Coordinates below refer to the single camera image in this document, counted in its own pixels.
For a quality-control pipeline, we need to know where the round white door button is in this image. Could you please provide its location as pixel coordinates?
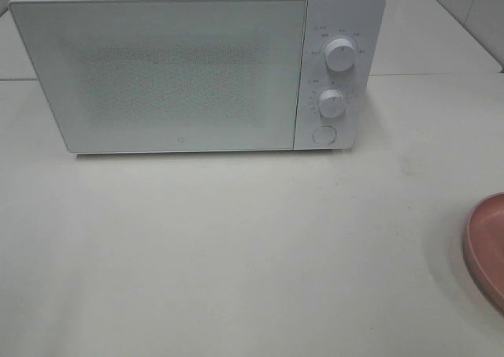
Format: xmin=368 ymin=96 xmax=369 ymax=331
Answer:
xmin=313 ymin=125 xmax=337 ymax=145

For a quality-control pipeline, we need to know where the white microwave door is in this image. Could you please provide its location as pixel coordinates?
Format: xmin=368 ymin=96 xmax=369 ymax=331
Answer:
xmin=12 ymin=0 xmax=306 ymax=154

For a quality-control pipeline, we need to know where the pink round plate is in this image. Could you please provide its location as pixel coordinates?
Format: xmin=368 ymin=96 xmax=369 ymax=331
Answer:
xmin=462 ymin=192 xmax=503 ymax=311

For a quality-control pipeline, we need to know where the lower white timer knob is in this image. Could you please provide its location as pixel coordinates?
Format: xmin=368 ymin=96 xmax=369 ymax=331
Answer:
xmin=317 ymin=89 xmax=347 ymax=118

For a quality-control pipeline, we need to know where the white microwave oven body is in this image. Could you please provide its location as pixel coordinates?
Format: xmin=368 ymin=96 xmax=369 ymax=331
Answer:
xmin=17 ymin=0 xmax=387 ymax=156

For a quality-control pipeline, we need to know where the upper white power knob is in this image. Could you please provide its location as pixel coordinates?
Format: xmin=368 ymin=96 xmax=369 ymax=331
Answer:
xmin=323 ymin=35 xmax=357 ymax=73

